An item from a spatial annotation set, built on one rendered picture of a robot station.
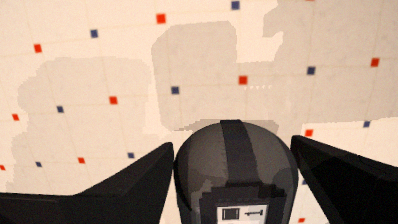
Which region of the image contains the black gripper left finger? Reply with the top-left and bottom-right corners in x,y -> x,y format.
0,142 -> 174,224

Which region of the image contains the dark grey controller unit with green rocker switches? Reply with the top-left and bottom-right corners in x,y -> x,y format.
173,119 -> 299,224

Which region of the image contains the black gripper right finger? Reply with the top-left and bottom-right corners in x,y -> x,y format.
290,135 -> 398,224

